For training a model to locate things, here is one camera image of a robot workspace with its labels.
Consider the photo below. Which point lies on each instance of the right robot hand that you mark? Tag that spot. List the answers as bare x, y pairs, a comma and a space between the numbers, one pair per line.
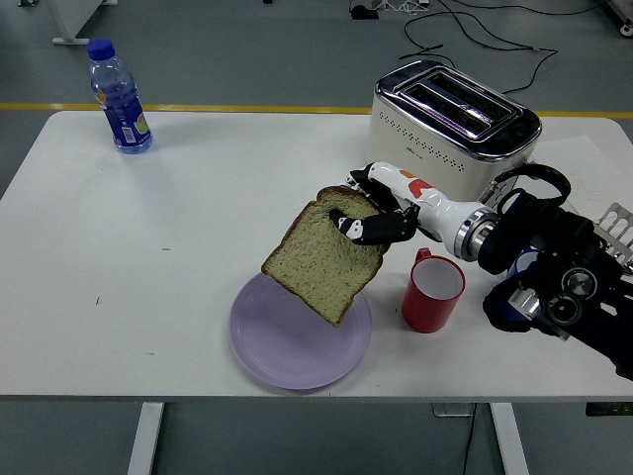
425, 208

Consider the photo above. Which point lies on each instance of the slice of bread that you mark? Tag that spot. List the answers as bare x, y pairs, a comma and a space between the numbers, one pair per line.
316, 267

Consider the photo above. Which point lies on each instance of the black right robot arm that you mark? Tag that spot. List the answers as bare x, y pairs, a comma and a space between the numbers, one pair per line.
559, 237

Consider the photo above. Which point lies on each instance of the purple plate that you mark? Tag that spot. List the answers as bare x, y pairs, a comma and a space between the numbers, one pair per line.
287, 351

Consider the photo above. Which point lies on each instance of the cream and chrome toaster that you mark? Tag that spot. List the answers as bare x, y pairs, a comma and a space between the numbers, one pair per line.
425, 143

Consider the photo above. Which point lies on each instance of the red mug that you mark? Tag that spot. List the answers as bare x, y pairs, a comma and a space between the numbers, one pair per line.
425, 312

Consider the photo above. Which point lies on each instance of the blue mug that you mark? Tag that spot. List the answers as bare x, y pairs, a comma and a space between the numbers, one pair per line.
496, 303

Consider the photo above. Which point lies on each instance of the white paper sheet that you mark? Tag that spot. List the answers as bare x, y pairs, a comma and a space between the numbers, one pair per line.
588, 158

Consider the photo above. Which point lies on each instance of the white table leg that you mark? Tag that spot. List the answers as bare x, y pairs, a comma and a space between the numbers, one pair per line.
146, 440
509, 440

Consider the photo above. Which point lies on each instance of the black control box under table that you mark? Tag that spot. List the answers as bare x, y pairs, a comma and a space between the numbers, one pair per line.
608, 408

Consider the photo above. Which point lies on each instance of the white furniture base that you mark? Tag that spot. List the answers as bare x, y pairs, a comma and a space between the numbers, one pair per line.
623, 12

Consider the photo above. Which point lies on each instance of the clear bottle with blue label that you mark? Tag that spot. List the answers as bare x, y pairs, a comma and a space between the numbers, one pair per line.
123, 119

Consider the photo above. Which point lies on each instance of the grey bracket under table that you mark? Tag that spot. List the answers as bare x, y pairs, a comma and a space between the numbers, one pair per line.
452, 409

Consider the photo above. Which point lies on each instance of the white desk frame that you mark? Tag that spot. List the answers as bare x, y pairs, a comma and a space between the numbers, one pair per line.
62, 20

